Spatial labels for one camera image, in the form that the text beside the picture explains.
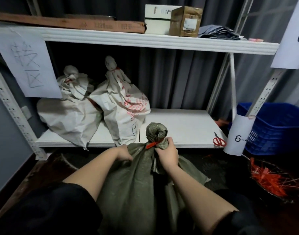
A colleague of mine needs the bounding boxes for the person's right hand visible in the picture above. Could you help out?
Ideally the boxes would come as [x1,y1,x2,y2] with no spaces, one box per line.
[155,137,179,173]

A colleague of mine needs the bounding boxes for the person's left hand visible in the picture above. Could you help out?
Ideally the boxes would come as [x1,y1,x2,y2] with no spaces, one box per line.
[114,144,134,162]

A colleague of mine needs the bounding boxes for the green woven sack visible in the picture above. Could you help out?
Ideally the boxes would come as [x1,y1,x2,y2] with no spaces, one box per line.
[96,122,211,235]

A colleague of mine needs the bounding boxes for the person's left forearm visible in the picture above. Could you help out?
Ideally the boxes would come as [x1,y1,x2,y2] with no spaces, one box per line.
[63,146,120,201]

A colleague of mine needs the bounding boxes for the person's right forearm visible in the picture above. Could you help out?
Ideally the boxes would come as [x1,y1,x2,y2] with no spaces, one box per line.
[163,164,239,234]

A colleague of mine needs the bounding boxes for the red zip tie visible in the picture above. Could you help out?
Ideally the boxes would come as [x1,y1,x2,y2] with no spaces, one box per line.
[146,138,165,149]

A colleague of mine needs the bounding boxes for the white sack with red print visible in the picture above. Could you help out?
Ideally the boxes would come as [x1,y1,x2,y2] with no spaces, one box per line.
[89,56,151,147]

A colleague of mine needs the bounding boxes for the grey curtain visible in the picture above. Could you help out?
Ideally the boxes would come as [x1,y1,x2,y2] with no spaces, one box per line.
[37,0,299,120]

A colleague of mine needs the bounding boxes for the small white paper label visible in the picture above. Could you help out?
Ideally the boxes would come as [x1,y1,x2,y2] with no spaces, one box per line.
[223,114,256,156]

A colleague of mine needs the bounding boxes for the plain white woven sack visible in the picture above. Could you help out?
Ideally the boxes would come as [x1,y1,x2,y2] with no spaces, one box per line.
[37,65,103,150]

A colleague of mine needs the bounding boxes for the black round container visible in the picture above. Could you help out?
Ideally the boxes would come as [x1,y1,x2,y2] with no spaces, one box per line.
[245,156,299,206]

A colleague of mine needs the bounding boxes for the pile of red zip ties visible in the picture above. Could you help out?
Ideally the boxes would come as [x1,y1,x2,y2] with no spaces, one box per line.
[250,158,299,198]

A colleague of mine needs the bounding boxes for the white metal shelf rack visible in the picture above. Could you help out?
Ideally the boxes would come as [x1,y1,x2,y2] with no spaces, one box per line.
[0,0,299,161]

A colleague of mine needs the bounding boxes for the blue plastic crate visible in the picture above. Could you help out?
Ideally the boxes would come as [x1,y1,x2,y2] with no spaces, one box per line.
[229,102,299,156]

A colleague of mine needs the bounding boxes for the grey plastic bags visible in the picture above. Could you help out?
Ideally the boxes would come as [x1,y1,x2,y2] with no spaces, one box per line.
[198,24,245,41]

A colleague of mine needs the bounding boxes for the white cardboard box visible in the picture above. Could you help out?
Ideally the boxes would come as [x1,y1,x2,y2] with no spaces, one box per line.
[144,4,182,35]

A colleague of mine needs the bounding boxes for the small brown cardboard box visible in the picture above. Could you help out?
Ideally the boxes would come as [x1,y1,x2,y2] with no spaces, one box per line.
[169,6,204,38]

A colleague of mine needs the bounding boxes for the person's black left sleeve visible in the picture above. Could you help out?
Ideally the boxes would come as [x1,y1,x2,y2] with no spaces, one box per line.
[0,182,103,235]

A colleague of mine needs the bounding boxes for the long brown cardboard box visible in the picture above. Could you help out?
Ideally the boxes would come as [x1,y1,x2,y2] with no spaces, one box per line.
[0,11,147,34]

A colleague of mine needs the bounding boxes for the handwritten paper sign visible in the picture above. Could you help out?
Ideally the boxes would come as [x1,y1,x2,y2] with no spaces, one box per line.
[0,28,62,99]

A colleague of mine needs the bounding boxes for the large white paper label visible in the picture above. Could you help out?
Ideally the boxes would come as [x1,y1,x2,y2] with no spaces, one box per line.
[270,0,299,70]

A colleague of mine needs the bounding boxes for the red handled scissors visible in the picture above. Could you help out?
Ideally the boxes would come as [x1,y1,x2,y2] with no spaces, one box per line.
[212,132,227,147]

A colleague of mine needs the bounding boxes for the white wall socket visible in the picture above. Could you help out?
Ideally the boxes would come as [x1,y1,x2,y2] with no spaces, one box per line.
[21,106,32,120]

